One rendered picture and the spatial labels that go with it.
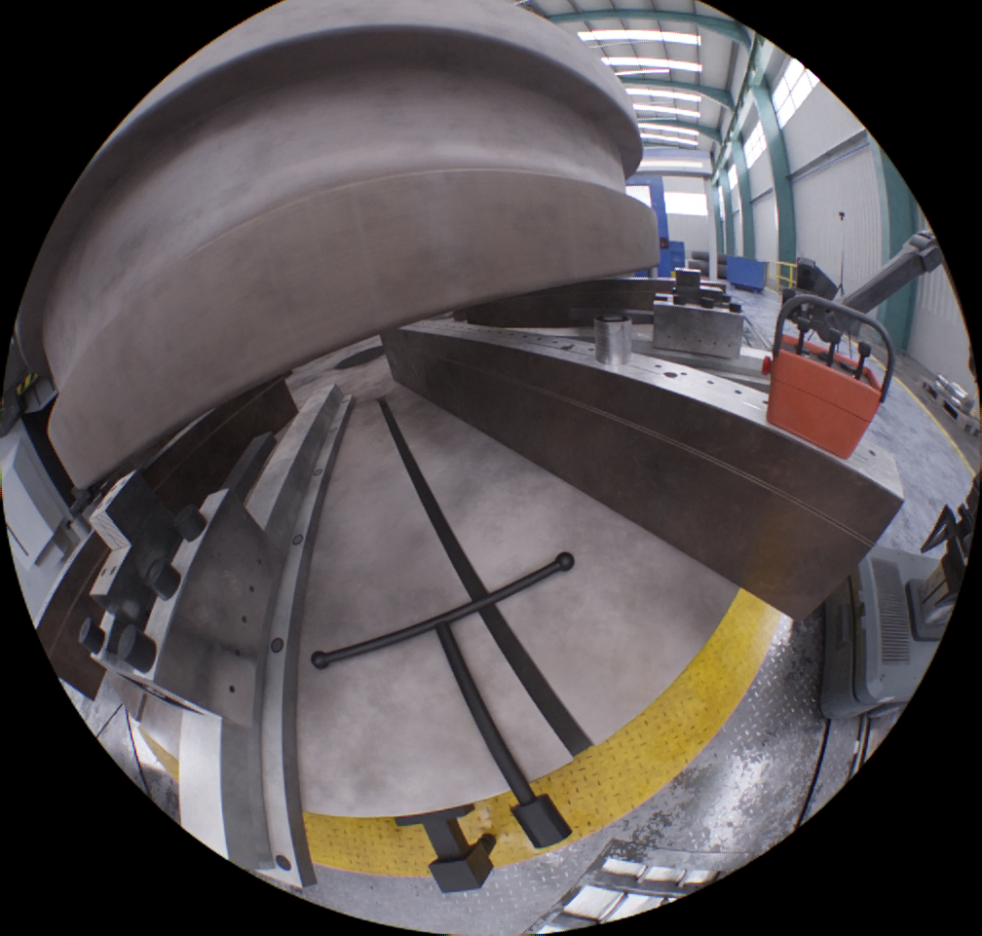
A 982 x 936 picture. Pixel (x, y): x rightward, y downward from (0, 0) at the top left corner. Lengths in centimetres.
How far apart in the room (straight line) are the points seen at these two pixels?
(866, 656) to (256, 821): 137
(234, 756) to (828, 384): 114
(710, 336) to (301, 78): 167
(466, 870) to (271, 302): 96
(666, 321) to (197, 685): 183
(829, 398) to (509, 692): 70
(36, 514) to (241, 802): 305
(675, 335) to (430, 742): 164
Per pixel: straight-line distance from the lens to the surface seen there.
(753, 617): 117
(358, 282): 52
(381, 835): 109
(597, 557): 74
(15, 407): 365
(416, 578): 78
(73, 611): 175
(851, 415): 53
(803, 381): 51
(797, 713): 119
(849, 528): 64
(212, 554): 66
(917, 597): 129
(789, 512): 62
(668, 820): 102
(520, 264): 64
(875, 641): 111
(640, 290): 259
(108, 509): 68
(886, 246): 933
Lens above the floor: 93
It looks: 34 degrees down
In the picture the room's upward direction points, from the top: 12 degrees counter-clockwise
